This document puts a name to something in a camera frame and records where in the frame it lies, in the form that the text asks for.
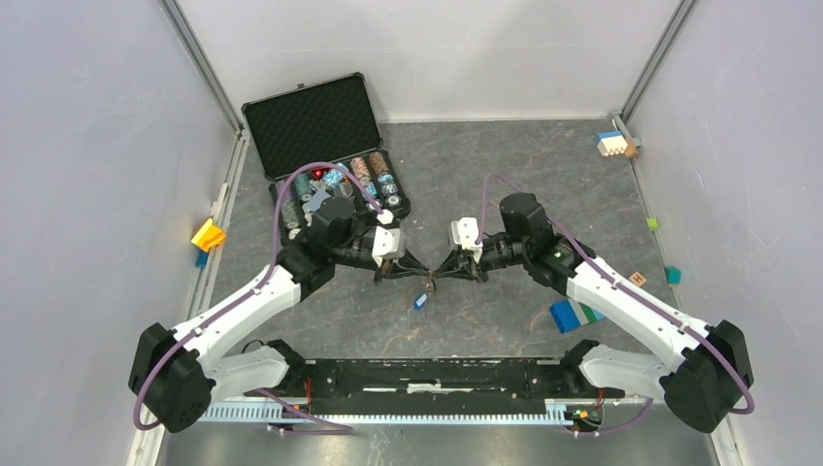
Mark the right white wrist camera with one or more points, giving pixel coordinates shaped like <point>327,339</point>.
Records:
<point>464,234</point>

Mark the blue white brick block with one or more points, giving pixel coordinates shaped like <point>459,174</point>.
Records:
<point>611,143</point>

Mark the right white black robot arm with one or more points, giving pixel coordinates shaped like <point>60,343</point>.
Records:
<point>702,372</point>

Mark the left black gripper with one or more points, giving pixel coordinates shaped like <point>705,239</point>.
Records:
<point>393,268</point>

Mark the black poker chip case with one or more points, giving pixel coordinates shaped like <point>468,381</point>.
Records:
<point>322,141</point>

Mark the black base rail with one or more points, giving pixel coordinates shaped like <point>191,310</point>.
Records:
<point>443,386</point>

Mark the yellow orange block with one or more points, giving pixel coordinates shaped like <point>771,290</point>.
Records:
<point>208,236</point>

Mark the small wooden letter cube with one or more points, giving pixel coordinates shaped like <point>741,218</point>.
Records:
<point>638,279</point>

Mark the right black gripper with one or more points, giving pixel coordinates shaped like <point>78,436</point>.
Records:
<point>469,268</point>

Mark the small blue block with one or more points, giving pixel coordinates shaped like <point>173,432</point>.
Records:
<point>201,260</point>

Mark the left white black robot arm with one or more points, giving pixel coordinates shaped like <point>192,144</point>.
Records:
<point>178,372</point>

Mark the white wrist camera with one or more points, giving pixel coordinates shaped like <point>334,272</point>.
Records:
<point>389,242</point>
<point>464,234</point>

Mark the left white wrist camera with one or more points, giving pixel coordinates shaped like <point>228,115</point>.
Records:
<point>389,242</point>

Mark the blue green white brick stack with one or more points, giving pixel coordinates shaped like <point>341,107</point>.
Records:
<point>570,315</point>

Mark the small teal cube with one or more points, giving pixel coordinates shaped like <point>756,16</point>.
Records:
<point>673,275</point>

